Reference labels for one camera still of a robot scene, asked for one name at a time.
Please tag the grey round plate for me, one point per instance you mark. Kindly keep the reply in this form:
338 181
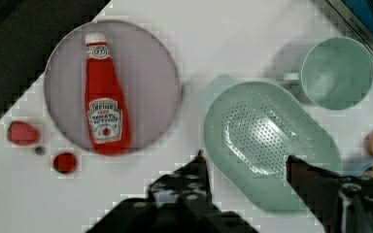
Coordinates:
147 74

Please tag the green mug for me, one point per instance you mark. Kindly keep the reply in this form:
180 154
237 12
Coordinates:
335 74

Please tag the black toaster oven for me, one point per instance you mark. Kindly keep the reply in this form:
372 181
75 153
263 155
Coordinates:
358 15

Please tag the small red toy strawberry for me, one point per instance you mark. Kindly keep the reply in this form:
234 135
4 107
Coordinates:
65 163

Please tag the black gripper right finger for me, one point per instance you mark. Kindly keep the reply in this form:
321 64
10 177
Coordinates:
342 204

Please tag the green plastic strainer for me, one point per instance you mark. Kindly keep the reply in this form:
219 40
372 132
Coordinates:
251 129

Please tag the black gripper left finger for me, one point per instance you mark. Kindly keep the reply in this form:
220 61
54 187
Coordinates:
189 183

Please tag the red ketchup bottle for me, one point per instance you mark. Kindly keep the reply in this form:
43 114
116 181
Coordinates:
105 107

